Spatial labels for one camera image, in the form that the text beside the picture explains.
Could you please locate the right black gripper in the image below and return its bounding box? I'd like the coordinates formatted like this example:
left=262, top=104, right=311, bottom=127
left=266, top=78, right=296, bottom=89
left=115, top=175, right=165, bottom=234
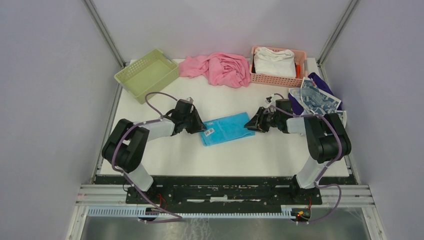
left=244, top=106, right=281, bottom=133

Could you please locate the blue towel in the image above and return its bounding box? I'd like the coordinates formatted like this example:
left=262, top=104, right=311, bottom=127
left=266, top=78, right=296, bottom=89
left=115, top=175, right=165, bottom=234
left=199, top=112, right=255, bottom=147

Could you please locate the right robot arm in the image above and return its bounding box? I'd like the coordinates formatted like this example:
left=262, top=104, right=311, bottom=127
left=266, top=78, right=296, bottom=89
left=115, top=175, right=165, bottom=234
left=244, top=99, right=352, bottom=204

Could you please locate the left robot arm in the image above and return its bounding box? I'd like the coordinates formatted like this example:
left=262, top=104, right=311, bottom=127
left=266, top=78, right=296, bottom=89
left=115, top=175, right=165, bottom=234
left=101, top=97, right=207, bottom=204

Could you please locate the purple cloth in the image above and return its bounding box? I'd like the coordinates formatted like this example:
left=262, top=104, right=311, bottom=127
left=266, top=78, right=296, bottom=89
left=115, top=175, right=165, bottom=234
left=287, top=72, right=344, bottom=116

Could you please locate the blue white patterned cloth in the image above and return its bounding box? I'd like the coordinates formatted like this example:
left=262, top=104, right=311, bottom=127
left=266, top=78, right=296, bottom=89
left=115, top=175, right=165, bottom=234
left=288, top=77, right=348, bottom=128

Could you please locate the pink towel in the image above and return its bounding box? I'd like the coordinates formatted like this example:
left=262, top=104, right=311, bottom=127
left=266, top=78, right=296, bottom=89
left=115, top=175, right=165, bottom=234
left=178, top=52, right=251, bottom=88

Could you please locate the white folded towel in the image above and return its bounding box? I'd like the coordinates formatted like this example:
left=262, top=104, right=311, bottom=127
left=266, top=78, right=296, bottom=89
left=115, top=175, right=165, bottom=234
left=253, top=47, right=297, bottom=78

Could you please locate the orange item in basket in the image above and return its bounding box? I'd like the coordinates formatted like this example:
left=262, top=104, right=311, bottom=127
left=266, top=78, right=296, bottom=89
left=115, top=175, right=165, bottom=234
left=295, top=64, right=301, bottom=79

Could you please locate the green plastic basket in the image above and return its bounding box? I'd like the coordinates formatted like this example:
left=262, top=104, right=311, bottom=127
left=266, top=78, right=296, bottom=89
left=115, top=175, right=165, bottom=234
left=114, top=48, right=180, bottom=104

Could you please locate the pink plastic basket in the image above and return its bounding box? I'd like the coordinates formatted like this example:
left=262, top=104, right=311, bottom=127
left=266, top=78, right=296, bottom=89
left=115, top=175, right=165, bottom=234
left=249, top=46, right=308, bottom=88

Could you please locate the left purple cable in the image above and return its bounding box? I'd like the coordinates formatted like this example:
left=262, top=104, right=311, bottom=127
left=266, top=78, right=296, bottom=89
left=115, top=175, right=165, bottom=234
left=110, top=91, right=184, bottom=224

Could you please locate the purple cable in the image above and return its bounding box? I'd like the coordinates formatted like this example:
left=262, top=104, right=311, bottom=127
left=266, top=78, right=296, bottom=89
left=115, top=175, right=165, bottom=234
left=263, top=92, right=344, bottom=226
left=110, top=91, right=184, bottom=224

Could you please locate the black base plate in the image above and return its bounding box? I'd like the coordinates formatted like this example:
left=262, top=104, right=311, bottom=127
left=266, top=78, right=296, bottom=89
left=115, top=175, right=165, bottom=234
left=94, top=175, right=359, bottom=215

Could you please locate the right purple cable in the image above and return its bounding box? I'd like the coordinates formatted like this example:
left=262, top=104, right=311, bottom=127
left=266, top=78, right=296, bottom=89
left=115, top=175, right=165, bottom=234
left=263, top=92, right=344, bottom=226

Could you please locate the white cable duct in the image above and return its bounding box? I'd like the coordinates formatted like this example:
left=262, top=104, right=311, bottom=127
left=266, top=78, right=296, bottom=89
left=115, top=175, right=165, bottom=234
left=87, top=206, right=296, bottom=220

